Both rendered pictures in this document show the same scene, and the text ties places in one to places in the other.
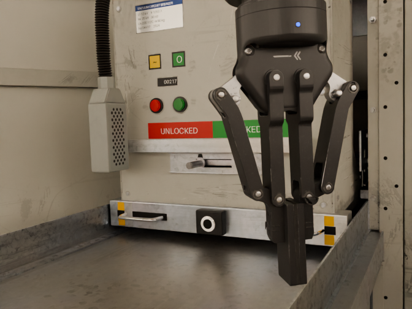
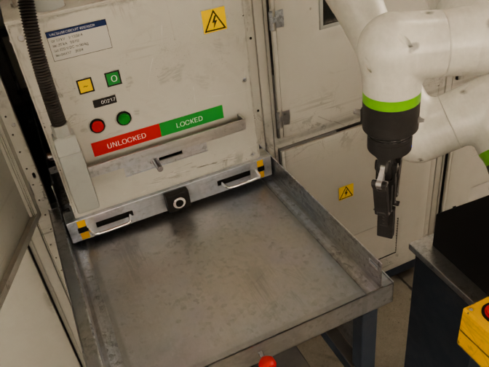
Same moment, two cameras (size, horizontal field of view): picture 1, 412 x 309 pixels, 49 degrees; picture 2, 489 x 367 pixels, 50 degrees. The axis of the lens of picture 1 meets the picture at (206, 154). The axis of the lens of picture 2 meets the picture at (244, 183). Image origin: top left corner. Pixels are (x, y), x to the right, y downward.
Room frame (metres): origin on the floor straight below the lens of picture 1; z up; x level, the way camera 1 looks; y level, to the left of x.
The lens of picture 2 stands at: (0.05, 0.68, 1.66)
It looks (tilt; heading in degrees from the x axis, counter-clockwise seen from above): 34 degrees down; 313
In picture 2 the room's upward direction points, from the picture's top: 7 degrees counter-clockwise
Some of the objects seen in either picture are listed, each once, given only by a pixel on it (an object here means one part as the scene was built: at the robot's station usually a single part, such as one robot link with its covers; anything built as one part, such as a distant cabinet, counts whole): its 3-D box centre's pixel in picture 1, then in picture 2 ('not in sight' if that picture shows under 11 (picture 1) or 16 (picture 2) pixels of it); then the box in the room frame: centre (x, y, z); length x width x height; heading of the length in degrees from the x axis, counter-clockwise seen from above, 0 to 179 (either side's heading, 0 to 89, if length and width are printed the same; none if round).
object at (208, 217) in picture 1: (210, 222); (177, 200); (0.91, 0.00, 0.90); 0.06 x 0.03 x 0.05; 63
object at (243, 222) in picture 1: (218, 218); (173, 193); (0.94, -0.02, 0.90); 0.54 x 0.05 x 0.06; 63
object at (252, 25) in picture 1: (282, 57); (388, 152); (0.38, -0.07, 1.16); 0.08 x 0.07 x 0.09; 100
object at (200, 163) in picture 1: (195, 160); (156, 160); (0.92, 0.02, 1.02); 0.06 x 0.02 x 0.04; 153
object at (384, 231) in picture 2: (286, 241); (385, 222); (0.38, -0.07, 1.00); 0.03 x 0.01 x 0.07; 10
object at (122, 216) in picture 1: (140, 216); (110, 223); (0.98, 0.15, 0.90); 0.11 x 0.05 x 0.01; 63
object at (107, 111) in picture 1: (110, 130); (75, 169); (0.96, 0.20, 1.09); 0.08 x 0.05 x 0.17; 153
